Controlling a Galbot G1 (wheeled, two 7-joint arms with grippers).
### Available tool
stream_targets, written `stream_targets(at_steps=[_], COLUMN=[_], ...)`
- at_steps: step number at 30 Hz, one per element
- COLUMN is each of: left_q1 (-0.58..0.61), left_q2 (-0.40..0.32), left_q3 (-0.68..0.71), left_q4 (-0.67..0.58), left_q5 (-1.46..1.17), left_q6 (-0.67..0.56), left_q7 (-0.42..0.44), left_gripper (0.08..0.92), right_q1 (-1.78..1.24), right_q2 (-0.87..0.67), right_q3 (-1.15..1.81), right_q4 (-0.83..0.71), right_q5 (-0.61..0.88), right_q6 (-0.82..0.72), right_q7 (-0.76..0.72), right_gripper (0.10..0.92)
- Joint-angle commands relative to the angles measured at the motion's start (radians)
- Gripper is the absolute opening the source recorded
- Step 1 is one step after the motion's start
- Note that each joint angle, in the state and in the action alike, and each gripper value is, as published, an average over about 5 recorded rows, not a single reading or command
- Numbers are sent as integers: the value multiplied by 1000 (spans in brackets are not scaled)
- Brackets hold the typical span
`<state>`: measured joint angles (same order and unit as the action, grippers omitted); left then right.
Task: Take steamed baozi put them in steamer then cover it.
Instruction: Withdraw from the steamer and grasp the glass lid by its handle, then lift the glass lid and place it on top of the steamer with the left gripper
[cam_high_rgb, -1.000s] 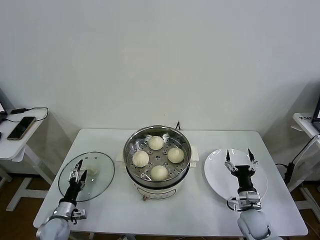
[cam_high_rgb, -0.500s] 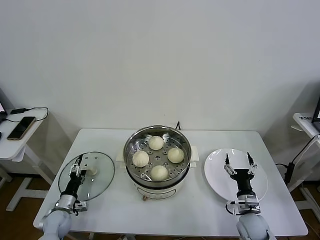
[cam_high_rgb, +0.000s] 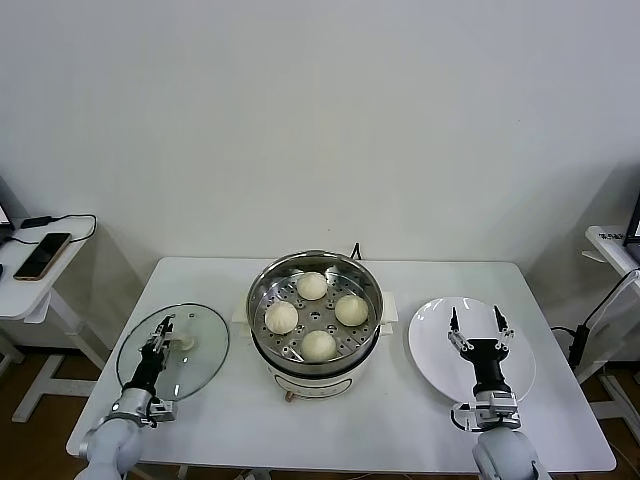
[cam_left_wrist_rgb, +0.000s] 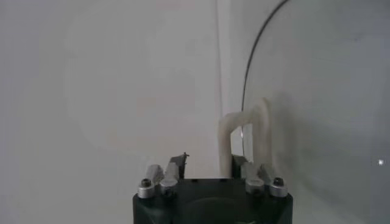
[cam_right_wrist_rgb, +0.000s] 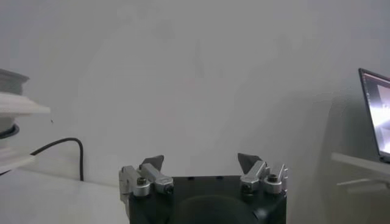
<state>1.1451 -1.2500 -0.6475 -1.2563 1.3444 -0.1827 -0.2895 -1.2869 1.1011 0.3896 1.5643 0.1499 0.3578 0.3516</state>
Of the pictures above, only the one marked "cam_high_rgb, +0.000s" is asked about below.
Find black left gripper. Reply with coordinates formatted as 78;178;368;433
122;314;176;391

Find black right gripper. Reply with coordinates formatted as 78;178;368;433
446;304;517;397

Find glass lid with white handle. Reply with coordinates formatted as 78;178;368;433
116;301;231;404

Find white steamed baozi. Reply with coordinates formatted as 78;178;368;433
296;272;329;301
263;301;300;335
333;293;370;326
299;329;337;365

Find stainless steel steamer basket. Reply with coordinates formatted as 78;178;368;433
247;252;384;370

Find white round plate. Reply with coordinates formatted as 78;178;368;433
407;296;537;410

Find black smartphone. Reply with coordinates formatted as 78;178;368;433
13;232;72;282

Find white side table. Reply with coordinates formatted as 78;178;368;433
574;224;640;436
0;214;109;424

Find white electric cooker pot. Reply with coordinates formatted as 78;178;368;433
232;289;401;404

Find dark laptop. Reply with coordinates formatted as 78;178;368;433
623;197;640;249
0;174;17;241

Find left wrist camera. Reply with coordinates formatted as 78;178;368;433
144;398;180;430

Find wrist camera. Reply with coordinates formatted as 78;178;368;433
144;398;180;430
449;390;521;432

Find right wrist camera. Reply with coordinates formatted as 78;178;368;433
449;390;521;432

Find black cable with clamp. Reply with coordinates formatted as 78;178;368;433
549;269;640;374

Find black power adapter with cable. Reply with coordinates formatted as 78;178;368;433
0;213;97;249

